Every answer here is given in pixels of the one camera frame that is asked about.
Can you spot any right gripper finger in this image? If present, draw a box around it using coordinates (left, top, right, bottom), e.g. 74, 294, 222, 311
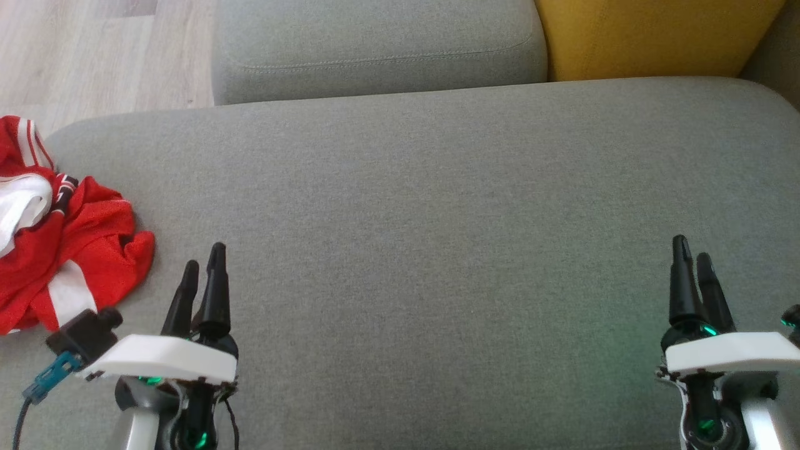
696, 252, 737, 333
667, 235, 708, 329

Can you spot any left camera cable teal plug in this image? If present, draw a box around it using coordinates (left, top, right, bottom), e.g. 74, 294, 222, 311
11, 351, 83, 450

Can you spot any red and white jersey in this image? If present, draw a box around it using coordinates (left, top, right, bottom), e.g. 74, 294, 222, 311
0, 115, 156, 336

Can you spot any large grey sofa seat cushion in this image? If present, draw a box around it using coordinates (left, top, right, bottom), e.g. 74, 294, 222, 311
0, 76, 800, 450

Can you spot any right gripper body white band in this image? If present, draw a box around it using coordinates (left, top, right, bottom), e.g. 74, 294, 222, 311
655, 326, 800, 450

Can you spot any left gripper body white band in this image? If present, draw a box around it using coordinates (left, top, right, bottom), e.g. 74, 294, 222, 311
78, 334, 239, 450

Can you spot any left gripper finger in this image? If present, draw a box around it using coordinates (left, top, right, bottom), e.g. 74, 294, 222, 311
161, 260, 201, 338
192, 242, 233, 343

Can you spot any yellow sofa backrest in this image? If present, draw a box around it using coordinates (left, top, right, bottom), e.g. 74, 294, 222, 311
533, 0, 787, 83

